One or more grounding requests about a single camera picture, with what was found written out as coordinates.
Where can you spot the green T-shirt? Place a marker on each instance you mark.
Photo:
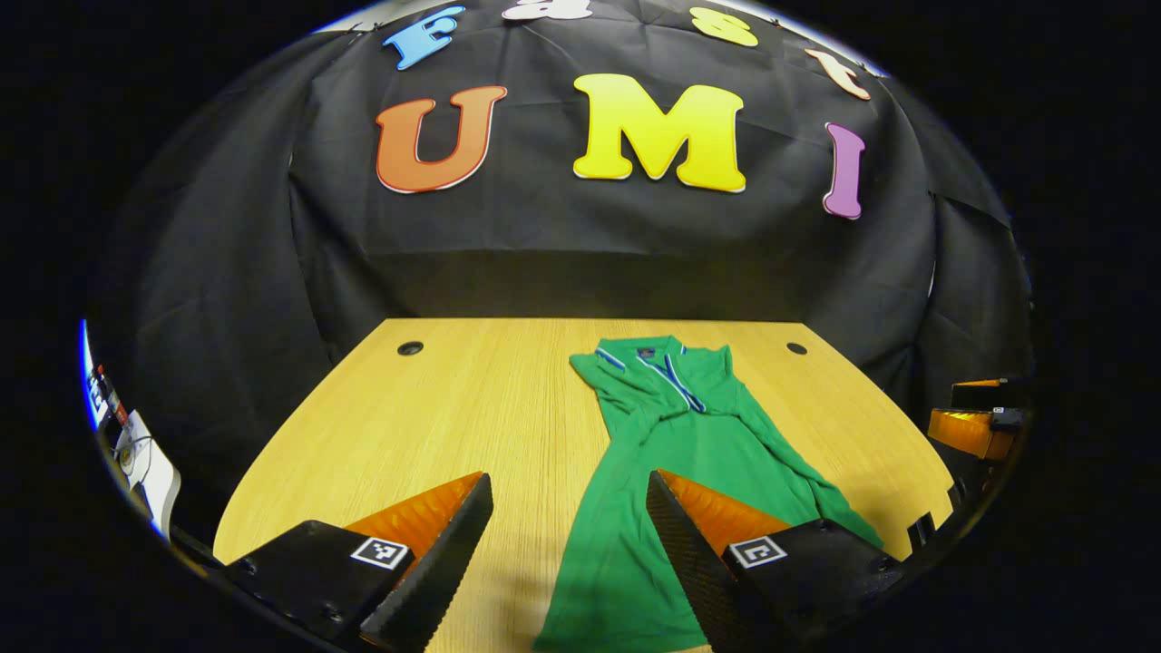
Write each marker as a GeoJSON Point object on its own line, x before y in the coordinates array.
{"type": "Point", "coordinates": [698, 435]}

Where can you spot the small round beige object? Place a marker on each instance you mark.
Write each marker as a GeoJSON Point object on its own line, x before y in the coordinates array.
{"type": "Point", "coordinates": [127, 458]}

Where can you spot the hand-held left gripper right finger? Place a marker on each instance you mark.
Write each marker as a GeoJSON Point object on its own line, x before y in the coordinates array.
{"type": "Point", "coordinates": [694, 571]}

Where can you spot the white side table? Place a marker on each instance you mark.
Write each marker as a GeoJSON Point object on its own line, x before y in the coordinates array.
{"type": "Point", "coordinates": [159, 481]}

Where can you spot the black backdrop cloth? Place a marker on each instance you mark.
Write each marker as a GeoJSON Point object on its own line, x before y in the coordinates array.
{"type": "Point", "coordinates": [544, 236]}

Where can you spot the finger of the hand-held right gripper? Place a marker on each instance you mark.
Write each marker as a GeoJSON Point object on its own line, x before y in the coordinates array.
{"type": "Point", "coordinates": [989, 397]}
{"type": "Point", "coordinates": [966, 431]}

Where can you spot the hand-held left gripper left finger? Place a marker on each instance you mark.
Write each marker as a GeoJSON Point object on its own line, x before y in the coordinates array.
{"type": "Point", "coordinates": [444, 571]}

